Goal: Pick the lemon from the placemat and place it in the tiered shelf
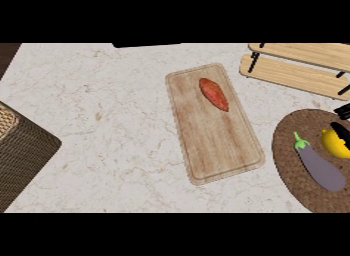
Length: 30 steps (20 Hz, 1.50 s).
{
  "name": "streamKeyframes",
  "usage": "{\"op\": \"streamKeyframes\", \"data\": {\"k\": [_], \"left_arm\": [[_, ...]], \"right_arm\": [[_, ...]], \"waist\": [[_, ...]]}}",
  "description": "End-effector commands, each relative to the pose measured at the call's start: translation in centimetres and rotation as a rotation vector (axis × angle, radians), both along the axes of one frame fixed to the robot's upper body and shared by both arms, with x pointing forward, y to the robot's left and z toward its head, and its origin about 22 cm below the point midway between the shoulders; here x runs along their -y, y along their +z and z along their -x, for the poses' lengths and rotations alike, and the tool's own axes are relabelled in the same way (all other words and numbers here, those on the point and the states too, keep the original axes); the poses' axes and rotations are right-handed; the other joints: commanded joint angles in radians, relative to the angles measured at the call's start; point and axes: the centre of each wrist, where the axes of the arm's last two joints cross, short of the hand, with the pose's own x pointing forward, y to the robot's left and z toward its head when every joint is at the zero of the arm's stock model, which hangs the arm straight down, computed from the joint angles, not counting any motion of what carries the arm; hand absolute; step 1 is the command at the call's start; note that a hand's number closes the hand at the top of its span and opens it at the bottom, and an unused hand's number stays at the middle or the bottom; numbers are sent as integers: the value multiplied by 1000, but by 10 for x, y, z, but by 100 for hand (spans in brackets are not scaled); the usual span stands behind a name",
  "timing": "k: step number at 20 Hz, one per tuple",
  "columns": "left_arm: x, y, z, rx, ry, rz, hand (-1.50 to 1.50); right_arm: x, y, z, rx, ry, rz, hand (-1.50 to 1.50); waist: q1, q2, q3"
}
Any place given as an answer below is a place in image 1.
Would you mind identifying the round brown woven placemat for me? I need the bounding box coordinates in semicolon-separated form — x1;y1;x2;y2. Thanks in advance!
271;108;350;214

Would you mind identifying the brown wicker basket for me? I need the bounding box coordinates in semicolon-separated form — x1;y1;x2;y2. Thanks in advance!
0;93;63;214

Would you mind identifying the wooden cutting board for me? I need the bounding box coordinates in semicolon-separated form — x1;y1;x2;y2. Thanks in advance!
163;62;267;187

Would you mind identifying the purple eggplant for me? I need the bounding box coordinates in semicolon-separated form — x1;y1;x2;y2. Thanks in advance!
292;131;348;193

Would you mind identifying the wooden tiered shelf black frame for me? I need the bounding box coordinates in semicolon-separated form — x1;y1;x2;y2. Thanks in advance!
237;42;350;102

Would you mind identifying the orange sweet potato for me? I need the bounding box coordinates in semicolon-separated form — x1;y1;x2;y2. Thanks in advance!
197;77;231;113

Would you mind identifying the yellow lemon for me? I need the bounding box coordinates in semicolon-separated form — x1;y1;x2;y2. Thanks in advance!
320;128;350;161

